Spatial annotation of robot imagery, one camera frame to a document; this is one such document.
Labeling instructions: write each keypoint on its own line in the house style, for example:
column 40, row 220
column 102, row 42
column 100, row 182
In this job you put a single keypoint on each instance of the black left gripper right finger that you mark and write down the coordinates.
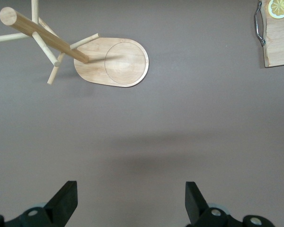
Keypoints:
column 198, row 210

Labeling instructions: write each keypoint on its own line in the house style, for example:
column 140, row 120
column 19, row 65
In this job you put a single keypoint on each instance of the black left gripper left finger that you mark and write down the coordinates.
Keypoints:
column 61, row 205

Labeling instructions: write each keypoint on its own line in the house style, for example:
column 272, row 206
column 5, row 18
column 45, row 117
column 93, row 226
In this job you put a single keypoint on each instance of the wooden cup rack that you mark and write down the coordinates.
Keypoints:
column 123, row 63

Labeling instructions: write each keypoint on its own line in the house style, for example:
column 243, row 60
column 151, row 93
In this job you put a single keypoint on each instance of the bamboo cutting board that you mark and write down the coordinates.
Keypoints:
column 279, row 42

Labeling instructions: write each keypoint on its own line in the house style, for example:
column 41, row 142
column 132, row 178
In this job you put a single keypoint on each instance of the lemon slice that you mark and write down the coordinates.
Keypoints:
column 279, row 8

